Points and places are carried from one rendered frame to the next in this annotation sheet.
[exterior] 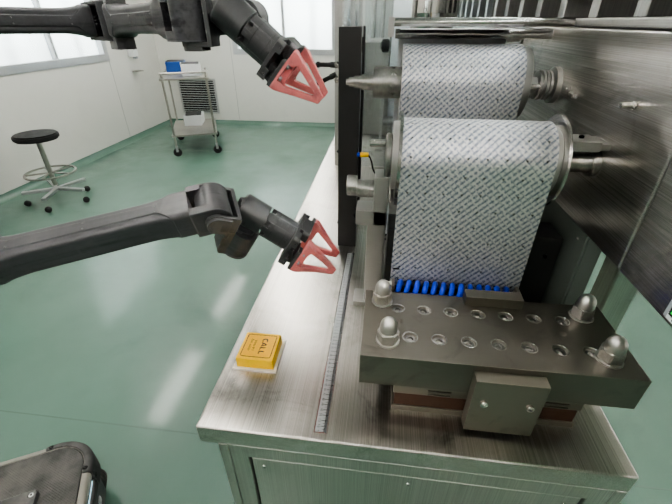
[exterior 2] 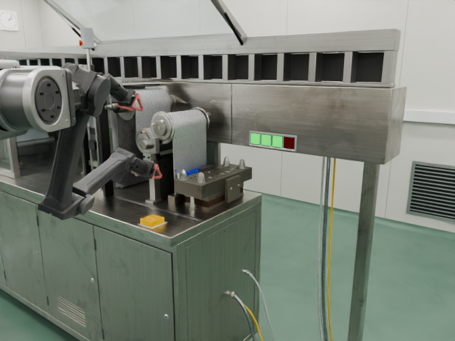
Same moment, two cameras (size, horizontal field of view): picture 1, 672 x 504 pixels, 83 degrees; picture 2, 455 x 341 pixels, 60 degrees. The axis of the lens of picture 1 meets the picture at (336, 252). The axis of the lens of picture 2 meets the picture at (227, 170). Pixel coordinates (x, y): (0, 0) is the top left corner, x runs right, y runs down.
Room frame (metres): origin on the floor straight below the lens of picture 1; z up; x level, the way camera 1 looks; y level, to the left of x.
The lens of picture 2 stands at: (-0.47, 1.31, 1.51)
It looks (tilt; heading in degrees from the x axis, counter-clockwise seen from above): 15 degrees down; 299
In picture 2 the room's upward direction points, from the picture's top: straight up
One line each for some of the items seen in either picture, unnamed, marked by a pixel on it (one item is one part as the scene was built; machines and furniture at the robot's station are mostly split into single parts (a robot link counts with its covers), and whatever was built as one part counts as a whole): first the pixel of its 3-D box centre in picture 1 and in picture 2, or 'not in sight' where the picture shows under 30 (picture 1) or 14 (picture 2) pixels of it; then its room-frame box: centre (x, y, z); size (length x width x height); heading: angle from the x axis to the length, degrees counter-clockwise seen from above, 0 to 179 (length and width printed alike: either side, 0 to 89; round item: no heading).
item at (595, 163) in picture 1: (573, 162); not in sight; (0.61, -0.39, 1.25); 0.07 x 0.04 x 0.04; 83
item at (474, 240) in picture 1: (460, 244); (190, 153); (0.57, -0.22, 1.11); 0.23 x 0.01 x 0.18; 83
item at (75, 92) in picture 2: not in sight; (61, 96); (0.28, 0.71, 1.45); 0.09 x 0.08 x 0.12; 21
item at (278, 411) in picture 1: (394, 174); (59, 173); (1.58, -0.26, 0.88); 2.52 x 0.66 x 0.04; 173
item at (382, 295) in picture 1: (382, 290); (183, 174); (0.52, -0.08, 1.05); 0.04 x 0.04 x 0.04
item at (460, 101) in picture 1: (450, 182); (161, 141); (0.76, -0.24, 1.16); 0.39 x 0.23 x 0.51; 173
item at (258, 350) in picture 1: (259, 350); (152, 220); (0.52, 0.15, 0.91); 0.07 x 0.07 x 0.02; 83
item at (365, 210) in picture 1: (368, 242); (152, 170); (0.69, -0.07, 1.05); 0.06 x 0.05 x 0.31; 83
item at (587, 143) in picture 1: (584, 141); not in sight; (0.61, -0.40, 1.28); 0.06 x 0.05 x 0.02; 83
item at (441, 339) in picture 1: (484, 342); (215, 178); (0.45, -0.24, 1.00); 0.40 x 0.16 x 0.06; 83
